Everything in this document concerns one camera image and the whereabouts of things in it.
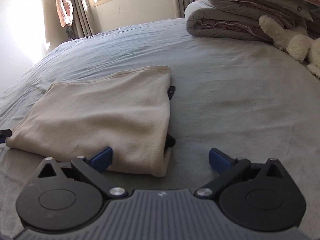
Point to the lower folded grey quilt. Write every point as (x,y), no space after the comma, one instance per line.
(206,21)

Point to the beige black raglan bear shirt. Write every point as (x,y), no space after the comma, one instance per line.
(127,111)

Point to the upper folded grey quilt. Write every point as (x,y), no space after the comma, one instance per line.
(288,13)

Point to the grey left window curtain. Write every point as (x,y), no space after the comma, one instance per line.
(83,24)

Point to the pink hanging cloth bag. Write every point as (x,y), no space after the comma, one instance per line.
(64,10)

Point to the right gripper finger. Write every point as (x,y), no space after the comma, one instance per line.
(64,196)
(260,197)

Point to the grey bed sheet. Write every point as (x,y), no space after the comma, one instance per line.
(245,98)

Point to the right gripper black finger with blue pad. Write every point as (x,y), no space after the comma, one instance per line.
(4,134)

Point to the folded grey quilt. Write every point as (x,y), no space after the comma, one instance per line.
(206,21)
(288,13)

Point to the white plush toy dog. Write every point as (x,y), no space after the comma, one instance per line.
(295,42)

